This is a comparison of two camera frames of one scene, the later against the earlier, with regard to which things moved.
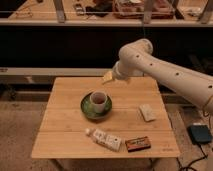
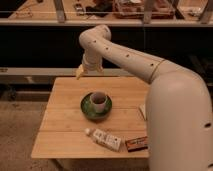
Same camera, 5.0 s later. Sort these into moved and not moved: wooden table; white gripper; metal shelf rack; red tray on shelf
Moved: white gripper
Not moved: wooden table; red tray on shelf; metal shelf rack
